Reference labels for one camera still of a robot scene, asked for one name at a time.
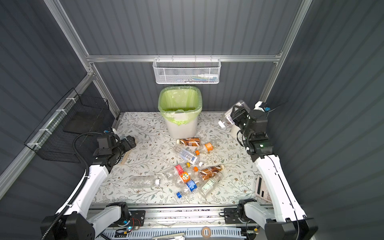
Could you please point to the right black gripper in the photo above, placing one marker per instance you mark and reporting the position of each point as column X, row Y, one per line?
column 240, row 114

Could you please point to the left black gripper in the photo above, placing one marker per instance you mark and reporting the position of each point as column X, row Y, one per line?
column 126, row 146

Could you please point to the orange cap clear bottle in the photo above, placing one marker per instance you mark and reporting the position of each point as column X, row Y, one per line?
column 204, row 149

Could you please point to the green label tall bottle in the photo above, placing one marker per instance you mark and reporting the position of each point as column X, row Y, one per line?
column 210, row 184

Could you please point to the purple grape label bottle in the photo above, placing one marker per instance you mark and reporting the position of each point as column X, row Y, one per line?
column 227, row 119

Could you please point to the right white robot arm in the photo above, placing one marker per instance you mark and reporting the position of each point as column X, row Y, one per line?
column 288, row 221

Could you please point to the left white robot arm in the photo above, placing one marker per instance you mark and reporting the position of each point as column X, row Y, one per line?
column 70, row 222

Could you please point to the brown label bottle near bin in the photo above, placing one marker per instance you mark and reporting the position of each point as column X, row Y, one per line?
column 189, row 142

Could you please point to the white trash bin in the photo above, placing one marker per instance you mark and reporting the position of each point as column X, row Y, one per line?
column 182, row 125

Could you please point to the green bin liner bag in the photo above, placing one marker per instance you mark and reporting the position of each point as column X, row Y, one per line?
column 180, row 104

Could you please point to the colourful paperback book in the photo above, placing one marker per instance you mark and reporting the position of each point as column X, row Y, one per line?
column 125, row 157

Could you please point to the white pen cup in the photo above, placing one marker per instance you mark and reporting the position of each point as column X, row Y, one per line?
column 234, row 131

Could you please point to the clear empty bottle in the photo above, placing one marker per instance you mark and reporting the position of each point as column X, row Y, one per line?
column 143, row 182

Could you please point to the pink white calculator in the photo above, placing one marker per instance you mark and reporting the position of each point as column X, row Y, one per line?
column 262, row 190

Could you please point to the brown tea bottle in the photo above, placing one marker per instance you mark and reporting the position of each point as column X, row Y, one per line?
column 209, row 172

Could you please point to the pink label bottle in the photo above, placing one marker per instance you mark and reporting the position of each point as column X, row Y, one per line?
column 175, row 171

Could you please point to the blue white label bottle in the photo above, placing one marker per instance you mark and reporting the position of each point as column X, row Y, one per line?
column 186, row 155

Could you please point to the orange label bottle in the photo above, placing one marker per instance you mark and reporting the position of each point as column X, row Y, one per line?
column 187, row 175

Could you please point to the blue label bottle blue cap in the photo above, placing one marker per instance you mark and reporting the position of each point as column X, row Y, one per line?
column 187, row 189

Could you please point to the tape roll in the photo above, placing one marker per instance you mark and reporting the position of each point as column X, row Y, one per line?
column 206, row 233

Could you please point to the black wire side basket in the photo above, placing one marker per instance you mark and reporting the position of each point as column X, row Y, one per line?
column 52, row 139

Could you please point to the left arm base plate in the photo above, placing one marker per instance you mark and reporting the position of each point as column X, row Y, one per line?
column 137, row 220

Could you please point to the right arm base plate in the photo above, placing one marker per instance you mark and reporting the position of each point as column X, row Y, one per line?
column 235, row 216

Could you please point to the white wire wall basket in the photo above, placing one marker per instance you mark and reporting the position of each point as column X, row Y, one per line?
column 196, row 72

